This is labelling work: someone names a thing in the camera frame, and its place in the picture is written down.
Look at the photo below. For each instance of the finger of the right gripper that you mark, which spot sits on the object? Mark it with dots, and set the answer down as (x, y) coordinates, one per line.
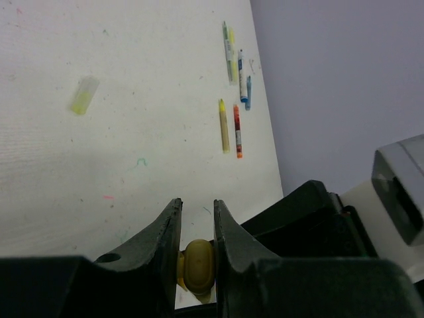
(309, 198)

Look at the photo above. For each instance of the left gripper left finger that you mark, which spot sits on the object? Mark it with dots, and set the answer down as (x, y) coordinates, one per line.
(136, 279)

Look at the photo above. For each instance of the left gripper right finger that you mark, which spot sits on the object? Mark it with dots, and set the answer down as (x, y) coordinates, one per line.
(252, 281)

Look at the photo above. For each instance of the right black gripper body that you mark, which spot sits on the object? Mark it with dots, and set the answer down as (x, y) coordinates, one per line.
(319, 235)

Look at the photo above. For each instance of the yellow fat highlighter cap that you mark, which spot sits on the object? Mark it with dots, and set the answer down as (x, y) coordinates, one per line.
(196, 267)

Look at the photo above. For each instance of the dark red pen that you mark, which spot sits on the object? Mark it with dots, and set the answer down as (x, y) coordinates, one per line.
(238, 138)

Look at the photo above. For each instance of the blue highlighter pen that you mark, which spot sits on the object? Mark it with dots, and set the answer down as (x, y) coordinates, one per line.
(249, 93)

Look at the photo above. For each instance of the yellow gold highlighter pen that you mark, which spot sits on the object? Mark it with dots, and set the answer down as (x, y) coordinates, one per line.
(224, 127)

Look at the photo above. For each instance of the blue white marker pen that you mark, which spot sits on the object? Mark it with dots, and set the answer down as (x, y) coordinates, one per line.
(242, 78)

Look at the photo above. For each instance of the yellow thin pen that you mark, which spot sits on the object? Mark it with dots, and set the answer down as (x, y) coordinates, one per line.
(234, 61)

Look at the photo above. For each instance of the green thin pen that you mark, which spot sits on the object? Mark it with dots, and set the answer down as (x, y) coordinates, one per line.
(228, 55)

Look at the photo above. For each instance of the clear yellow highlighter cap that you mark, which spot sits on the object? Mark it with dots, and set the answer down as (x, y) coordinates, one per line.
(87, 87)

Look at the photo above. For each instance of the fat yellow highlighter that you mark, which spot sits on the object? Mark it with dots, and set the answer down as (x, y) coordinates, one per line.
(185, 298)

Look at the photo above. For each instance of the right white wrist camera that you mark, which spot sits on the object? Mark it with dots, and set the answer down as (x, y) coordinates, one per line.
(390, 204)

